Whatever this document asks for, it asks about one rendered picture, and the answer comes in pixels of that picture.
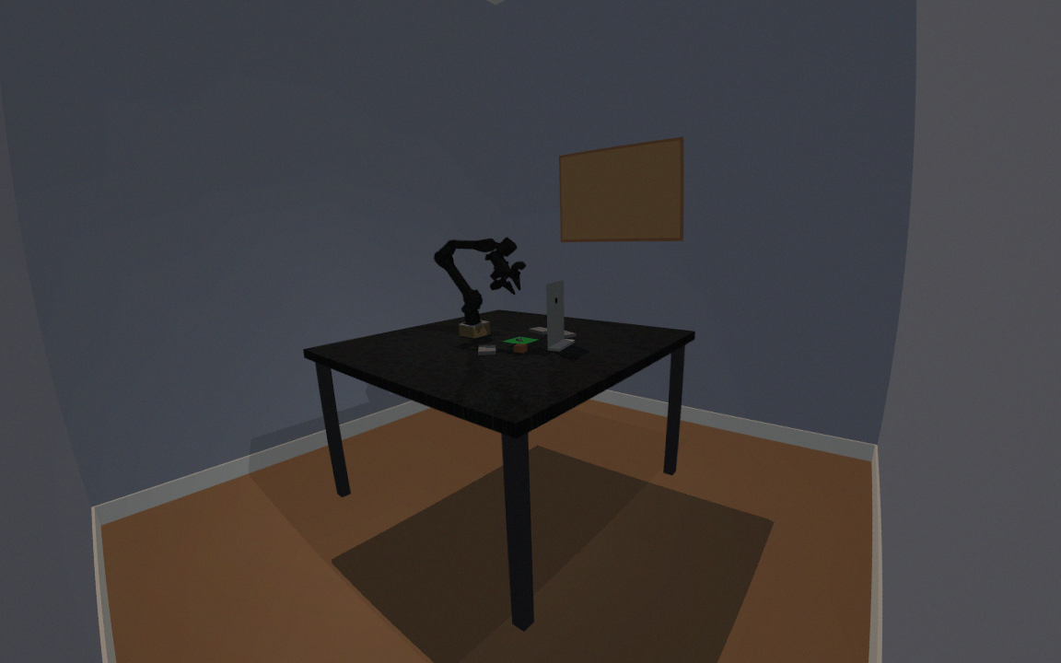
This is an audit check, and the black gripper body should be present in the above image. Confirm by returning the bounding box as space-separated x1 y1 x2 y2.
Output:
490 260 526 290

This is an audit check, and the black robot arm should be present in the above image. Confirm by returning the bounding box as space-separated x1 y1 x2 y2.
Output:
434 238 517 325

